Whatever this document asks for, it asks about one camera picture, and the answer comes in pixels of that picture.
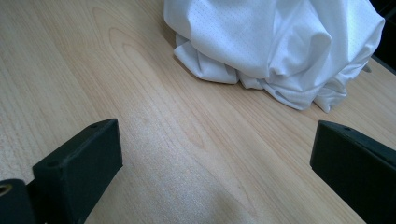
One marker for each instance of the white mesh garment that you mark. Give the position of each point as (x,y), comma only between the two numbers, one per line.
(274,40)

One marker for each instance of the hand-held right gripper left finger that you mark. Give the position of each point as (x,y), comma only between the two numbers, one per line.
(81,168)

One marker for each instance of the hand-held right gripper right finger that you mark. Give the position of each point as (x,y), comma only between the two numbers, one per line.
(358,171)

